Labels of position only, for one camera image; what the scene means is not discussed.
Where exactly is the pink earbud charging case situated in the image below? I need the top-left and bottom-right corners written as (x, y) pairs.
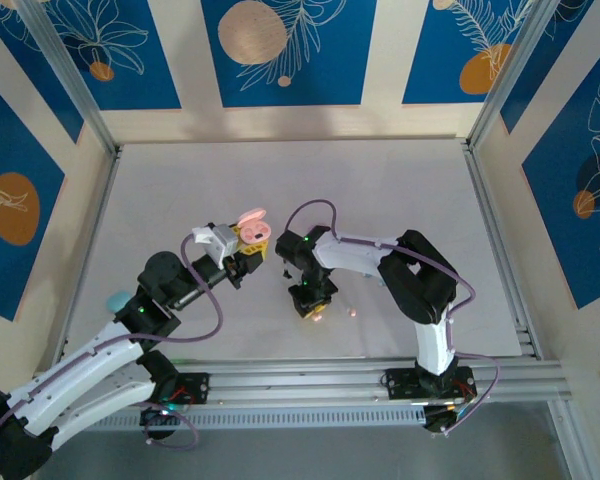
top-left (235, 207), bottom-right (274, 245)

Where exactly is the light blue earbud charging case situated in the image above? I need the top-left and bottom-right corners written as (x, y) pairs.
top-left (105, 291), bottom-right (131, 314)

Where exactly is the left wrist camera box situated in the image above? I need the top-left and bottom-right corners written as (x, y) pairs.
top-left (192, 222), bottom-right (241, 271)

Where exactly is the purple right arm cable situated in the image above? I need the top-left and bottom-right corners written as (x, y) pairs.
top-left (284, 199), bottom-right (501, 436)

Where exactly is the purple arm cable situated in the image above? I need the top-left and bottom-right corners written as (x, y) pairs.
top-left (0, 234), bottom-right (226, 476)
top-left (284, 199), bottom-right (501, 436)

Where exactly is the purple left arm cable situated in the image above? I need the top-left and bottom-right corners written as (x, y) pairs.
top-left (0, 234), bottom-right (226, 476)

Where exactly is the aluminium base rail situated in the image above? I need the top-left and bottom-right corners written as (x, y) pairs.
top-left (29, 355), bottom-right (576, 415)

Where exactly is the aluminium side rail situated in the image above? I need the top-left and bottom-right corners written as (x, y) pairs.
top-left (462, 142), bottom-right (544, 359)
top-left (49, 144), bottom-right (124, 366)

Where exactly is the slotted grey cable tray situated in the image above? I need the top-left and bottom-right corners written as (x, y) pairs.
top-left (44, 405), bottom-right (427, 432)

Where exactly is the aluminium frame post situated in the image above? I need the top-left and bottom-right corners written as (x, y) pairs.
top-left (467, 0), bottom-right (564, 151)
top-left (17, 0), bottom-right (121, 157)

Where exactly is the aluminium frame leg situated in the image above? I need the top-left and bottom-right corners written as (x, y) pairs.
top-left (547, 399), bottom-right (584, 480)

